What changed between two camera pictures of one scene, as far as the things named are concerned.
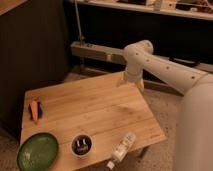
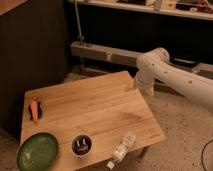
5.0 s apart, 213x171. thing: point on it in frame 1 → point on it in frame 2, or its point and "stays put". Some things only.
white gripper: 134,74 → 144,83
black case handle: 184,62 stays put
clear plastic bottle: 122,149 stays put
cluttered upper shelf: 197,9 stays put
